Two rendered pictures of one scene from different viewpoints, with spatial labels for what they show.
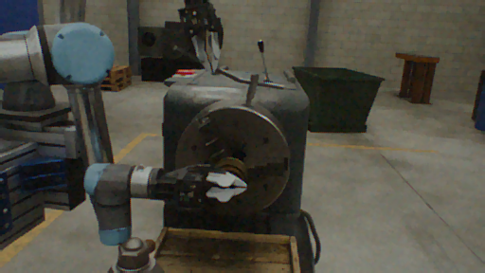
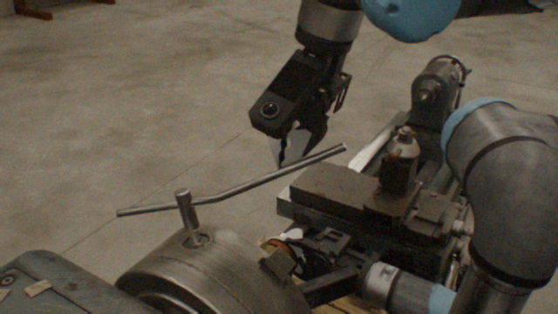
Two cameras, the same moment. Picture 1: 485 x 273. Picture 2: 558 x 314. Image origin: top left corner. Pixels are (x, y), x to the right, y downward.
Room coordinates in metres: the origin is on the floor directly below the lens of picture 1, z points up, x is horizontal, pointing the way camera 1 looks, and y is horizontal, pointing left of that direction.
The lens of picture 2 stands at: (1.45, 0.36, 1.70)
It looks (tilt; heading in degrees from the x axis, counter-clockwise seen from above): 30 degrees down; 209
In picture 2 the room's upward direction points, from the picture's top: straight up
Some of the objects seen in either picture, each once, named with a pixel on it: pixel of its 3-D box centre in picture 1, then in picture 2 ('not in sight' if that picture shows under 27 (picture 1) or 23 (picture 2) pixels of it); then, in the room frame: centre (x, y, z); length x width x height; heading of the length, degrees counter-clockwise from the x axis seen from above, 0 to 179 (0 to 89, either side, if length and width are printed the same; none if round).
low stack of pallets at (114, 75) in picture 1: (105, 77); not in sight; (8.73, 3.09, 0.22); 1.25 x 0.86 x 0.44; 0
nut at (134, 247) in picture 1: (134, 251); (405, 133); (0.42, 0.12, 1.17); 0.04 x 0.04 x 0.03
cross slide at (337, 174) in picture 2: not in sight; (372, 200); (0.41, 0.06, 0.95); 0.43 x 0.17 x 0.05; 87
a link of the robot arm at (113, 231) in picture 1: (114, 216); not in sight; (0.85, 0.30, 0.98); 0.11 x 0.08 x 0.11; 28
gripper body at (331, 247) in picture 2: (179, 186); (341, 264); (0.82, 0.13, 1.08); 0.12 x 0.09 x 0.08; 86
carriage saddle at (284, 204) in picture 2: not in sight; (372, 205); (0.37, 0.05, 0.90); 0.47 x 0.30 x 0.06; 87
